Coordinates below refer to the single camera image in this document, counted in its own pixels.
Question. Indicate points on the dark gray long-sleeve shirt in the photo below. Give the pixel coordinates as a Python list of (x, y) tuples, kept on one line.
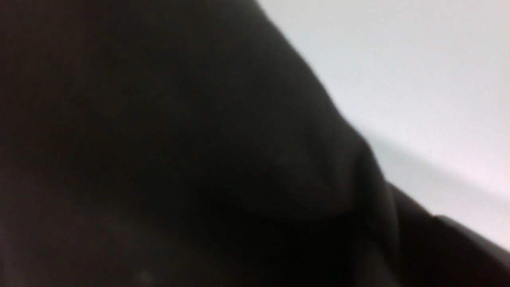
[(185, 143)]

